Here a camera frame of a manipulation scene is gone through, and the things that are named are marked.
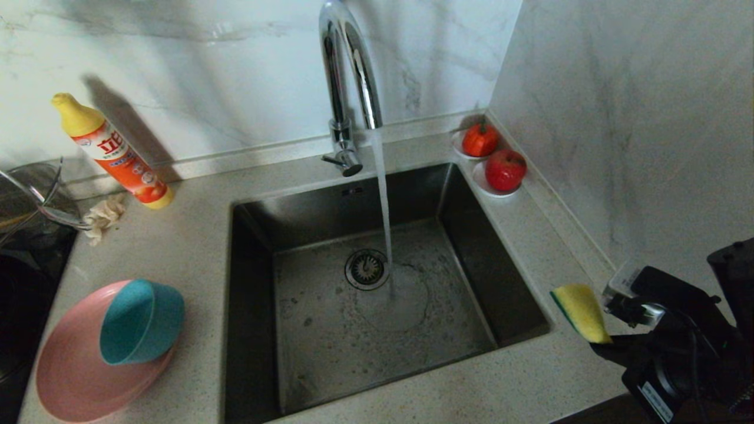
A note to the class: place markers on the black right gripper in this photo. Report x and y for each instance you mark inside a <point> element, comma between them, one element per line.
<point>665,377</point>

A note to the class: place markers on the yellow green sponge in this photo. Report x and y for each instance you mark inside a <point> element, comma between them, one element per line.
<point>580,312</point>

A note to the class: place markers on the teal bowl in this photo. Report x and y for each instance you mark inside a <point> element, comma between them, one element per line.
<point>153,318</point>

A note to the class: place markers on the orange dish soap bottle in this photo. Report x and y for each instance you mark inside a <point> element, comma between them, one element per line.
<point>126,165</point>

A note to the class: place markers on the pink plate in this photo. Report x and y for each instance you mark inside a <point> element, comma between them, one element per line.
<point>76,377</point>

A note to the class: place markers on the metal spoon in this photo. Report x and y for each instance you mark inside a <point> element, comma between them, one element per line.
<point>62,219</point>

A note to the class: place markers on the round sink drain strainer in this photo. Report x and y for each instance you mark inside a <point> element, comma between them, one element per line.
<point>365,270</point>

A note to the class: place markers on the stainless steel sink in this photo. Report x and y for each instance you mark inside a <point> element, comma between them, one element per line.
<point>318,353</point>

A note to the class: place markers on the red apple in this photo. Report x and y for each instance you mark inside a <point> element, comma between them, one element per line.
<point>505,171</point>

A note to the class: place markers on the small white dish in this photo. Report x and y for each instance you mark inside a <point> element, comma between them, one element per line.
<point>457,145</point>
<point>479,178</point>

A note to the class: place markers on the red tomato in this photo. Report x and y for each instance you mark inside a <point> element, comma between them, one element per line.
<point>479,141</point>

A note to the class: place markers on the chrome gooseneck faucet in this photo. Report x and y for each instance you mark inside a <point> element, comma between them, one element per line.
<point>336,88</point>

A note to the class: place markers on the crumpled white cloth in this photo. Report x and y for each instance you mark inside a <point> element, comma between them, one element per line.
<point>109,212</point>

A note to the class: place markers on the black stovetop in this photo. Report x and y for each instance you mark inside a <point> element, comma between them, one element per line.
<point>23,306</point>

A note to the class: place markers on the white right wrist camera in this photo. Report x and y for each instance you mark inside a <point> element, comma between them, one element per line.
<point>665,288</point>

